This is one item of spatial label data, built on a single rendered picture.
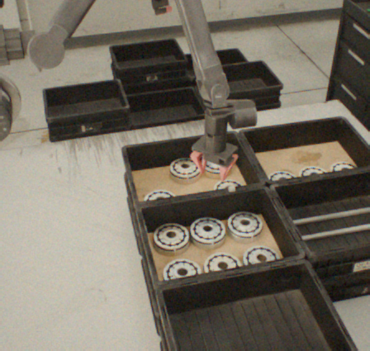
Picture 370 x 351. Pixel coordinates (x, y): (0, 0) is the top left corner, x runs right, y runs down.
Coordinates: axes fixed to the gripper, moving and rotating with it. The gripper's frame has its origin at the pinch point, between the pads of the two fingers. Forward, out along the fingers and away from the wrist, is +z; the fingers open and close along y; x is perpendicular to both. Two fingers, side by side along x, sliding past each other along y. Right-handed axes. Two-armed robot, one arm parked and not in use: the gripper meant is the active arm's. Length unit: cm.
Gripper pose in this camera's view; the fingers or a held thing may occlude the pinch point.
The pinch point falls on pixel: (213, 174)
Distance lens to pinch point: 144.2
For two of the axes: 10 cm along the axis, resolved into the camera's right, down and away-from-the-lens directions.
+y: -8.5, -3.3, 4.1
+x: -5.3, 5.1, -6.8
